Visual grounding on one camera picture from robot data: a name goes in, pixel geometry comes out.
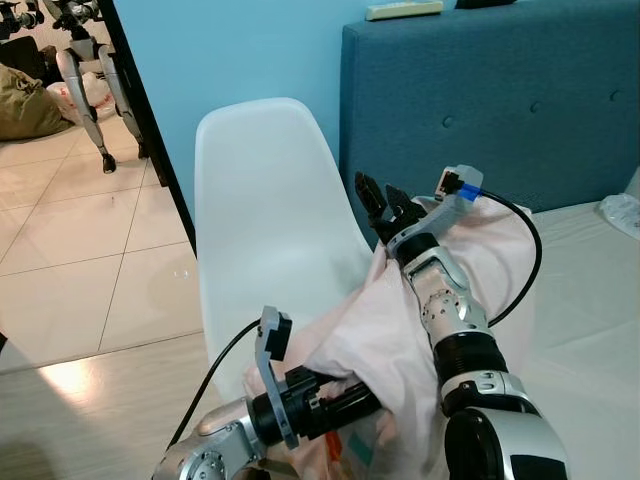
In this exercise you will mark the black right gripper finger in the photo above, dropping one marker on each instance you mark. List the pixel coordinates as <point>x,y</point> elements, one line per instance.
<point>367,192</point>
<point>398,198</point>

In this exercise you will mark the pink pillow orange pattern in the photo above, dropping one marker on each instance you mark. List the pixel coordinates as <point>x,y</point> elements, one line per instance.
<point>370,330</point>

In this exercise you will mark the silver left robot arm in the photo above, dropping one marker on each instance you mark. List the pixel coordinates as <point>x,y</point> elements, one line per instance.
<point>215,455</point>

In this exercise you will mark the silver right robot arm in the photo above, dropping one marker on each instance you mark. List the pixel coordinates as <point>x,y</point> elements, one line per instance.
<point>460,330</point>

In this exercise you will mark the white plastic chair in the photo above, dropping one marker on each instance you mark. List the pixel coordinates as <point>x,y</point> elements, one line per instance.
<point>260,200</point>

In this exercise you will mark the teal upholstered headboard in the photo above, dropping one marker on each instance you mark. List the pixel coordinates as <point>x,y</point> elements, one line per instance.
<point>520,90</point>

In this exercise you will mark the flat black item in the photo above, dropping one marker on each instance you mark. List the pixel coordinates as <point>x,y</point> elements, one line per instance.
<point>487,3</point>

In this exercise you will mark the bed with white sheet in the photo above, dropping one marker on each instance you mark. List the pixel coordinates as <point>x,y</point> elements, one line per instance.
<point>590,330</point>

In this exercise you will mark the clear plastic bag blue print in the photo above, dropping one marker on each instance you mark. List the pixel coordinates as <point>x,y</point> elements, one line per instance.
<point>622,215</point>

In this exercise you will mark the white plastic bag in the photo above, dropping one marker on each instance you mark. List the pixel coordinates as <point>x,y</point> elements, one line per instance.
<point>95,95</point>

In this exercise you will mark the silver legged robot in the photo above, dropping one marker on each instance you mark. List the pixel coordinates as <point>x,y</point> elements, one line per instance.
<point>75,85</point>

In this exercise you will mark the olive green bag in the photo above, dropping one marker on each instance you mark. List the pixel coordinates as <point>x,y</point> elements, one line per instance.
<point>25,105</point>

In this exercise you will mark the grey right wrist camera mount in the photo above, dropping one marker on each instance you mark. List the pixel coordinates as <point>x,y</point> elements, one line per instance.
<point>455,190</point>

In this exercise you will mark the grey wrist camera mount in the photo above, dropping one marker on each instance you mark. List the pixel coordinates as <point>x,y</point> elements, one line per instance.
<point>455,190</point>
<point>272,350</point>

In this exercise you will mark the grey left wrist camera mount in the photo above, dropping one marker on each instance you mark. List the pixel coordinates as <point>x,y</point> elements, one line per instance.
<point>272,350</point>

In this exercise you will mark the black door frame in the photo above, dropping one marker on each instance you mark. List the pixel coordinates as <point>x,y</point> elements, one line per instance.
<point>140,100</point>

